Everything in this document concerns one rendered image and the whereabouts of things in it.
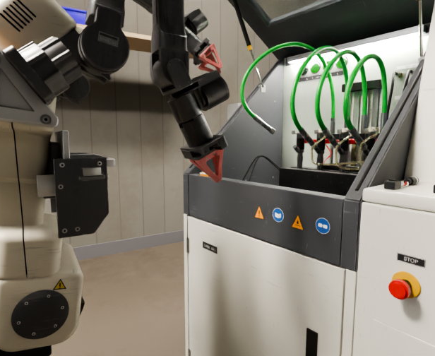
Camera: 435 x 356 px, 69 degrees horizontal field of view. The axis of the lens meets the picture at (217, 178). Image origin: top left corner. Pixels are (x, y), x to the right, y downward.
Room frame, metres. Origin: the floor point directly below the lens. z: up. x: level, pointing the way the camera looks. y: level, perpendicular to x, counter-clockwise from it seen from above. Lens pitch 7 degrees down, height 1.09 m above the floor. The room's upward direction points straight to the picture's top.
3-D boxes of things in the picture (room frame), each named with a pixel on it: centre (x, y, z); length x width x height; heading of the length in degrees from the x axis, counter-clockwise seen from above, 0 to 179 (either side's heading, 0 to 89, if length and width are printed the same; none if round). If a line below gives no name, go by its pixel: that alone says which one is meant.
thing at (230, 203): (0.95, -0.10, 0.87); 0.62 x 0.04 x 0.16; 39
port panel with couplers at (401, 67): (1.08, -0.64, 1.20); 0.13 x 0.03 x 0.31; 39
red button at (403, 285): (0.57, -0.36, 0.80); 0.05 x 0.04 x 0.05; 39
